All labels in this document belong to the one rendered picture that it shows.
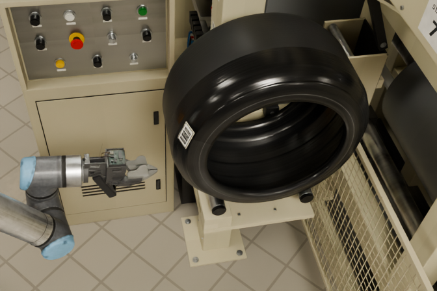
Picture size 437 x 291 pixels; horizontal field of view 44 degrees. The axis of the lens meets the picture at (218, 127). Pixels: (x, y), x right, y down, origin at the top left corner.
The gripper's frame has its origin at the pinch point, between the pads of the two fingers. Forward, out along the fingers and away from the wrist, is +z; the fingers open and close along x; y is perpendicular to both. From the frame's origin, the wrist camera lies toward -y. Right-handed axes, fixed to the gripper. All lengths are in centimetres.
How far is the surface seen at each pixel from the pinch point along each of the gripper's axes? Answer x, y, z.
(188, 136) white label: -10.8, 27.0, 4.9
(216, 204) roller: -9.2, -5.6, 18.7
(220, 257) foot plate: 22, -94, 44
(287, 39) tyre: 1, 49, 29
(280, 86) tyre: -11, 44, 25
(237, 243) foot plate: 27, -93, 53
